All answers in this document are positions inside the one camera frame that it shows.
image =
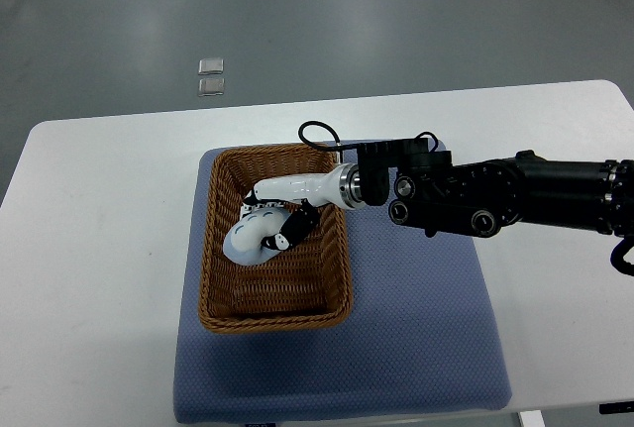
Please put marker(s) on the lower metal floor plate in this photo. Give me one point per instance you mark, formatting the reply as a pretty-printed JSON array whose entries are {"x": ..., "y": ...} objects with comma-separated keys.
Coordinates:
[{"x": 211, "y": 86}]

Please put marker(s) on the blue quilted mat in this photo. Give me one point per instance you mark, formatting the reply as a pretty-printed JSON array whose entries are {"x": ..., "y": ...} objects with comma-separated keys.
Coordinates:
[{"x": 420, "y": 338}]

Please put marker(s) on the brown wicker basket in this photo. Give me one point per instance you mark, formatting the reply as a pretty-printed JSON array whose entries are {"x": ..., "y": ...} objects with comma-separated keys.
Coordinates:
[{"x": 307, "y": 287}]

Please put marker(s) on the metal floor plate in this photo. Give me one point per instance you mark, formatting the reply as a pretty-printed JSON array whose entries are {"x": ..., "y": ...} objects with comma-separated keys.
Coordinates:
[
  {"x": 211, "y": 86},
  {"x": 211, "y": 65}
]

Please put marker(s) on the upper metal floor plate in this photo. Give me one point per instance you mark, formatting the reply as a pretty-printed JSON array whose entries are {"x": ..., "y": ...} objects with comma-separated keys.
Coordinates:
[{"x": 211, "y": 65}]

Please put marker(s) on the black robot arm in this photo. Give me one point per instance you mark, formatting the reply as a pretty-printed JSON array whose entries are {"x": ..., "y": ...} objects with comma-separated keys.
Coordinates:
[{"x": 423, "y": 189}]

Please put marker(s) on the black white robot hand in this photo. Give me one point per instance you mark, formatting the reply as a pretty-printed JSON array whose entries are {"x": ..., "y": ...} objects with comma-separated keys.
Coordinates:
[{"x": 338, "y": 187}]

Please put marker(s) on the light blue plush toy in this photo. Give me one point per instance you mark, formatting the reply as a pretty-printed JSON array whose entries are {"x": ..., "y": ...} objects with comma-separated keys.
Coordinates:
[{"x": 257, "y": 238}]

